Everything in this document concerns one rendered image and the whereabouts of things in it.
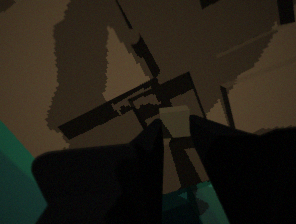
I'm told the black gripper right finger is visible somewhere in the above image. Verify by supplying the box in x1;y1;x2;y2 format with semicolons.
189;115;296;224

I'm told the teal cube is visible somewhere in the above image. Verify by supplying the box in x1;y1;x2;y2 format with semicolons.
162;202;203;224

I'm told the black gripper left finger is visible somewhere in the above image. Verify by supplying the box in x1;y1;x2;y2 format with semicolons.
31;118;164;224

